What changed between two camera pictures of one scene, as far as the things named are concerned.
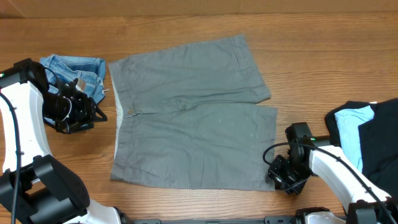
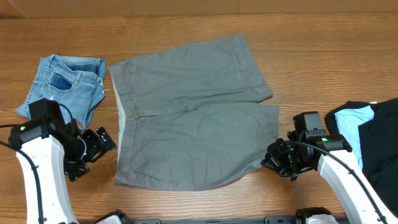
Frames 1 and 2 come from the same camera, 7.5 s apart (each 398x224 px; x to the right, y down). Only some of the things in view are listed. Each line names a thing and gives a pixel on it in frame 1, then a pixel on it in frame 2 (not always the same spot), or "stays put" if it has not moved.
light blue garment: x=348 y=121 stays put
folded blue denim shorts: x=89 y=72 stays put
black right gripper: x=277 y=177 -> x=274 y=160
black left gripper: x=87 y=115 -> x=97 y=149
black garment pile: x=378 y=141 stays put
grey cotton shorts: x=189 y=116 stays put
